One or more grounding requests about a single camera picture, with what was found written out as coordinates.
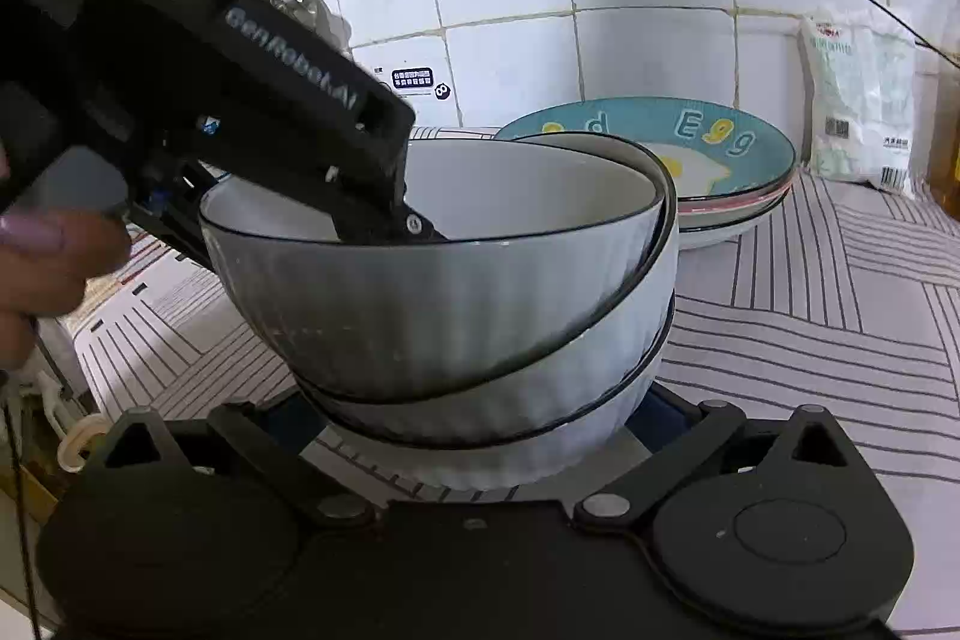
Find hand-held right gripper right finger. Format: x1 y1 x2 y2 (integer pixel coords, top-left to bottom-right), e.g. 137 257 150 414
574 383 861 526

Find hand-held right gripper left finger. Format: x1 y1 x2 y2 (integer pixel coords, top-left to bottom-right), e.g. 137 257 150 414
101 387 374 528

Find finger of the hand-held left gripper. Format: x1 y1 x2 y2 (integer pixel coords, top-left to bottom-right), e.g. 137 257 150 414
124 160 226 272
330 179 451 245

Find white ribbed black-rimmed bowl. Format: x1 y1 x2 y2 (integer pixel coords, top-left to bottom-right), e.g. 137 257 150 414
322 291 676 489
199 139 676 405
292 131 680 447

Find plain white plate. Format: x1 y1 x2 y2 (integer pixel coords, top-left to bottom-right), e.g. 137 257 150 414
675 184 788 251

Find pink printed white plate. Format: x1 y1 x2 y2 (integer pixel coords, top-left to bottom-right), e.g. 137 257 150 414
675 171 794 215

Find teal fried egg plate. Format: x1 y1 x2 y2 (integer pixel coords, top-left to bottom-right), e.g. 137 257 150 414
491 96 797 200

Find person's left hand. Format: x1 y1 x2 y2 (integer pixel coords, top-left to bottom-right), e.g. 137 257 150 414
0 149 134 372

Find striped white tablecloth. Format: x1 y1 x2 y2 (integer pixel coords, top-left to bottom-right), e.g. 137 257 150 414
71 126 960 506

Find white plastic hook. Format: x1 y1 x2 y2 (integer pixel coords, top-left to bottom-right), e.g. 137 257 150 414
56 411 106 472

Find white plastic bag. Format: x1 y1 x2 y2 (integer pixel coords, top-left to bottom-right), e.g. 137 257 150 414
799 2 920 195

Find dark amber container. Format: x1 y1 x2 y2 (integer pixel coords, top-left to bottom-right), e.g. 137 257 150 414
926 77 960 206

